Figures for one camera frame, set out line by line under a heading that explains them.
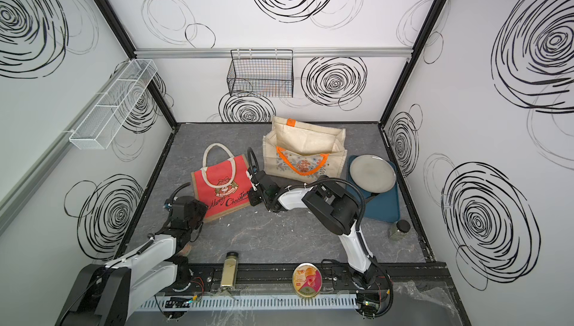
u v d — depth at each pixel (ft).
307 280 2.32
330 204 1.75
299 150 3.11
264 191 2.45
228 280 2.33
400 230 2.51
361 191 2.93
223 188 3.08
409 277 2.47
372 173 3.25
